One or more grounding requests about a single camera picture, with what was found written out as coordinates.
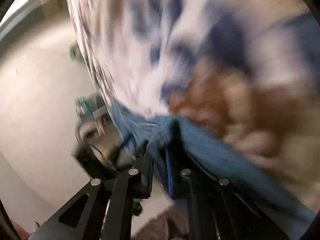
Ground blue denim jeans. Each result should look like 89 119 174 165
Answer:
107 100 316 239

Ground green shelf clutter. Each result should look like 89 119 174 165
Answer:
75 93 110 122

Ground black device with cables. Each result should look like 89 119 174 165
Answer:
73 119 135 180

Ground floral fleece blanket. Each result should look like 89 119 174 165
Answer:
67 0 319 212

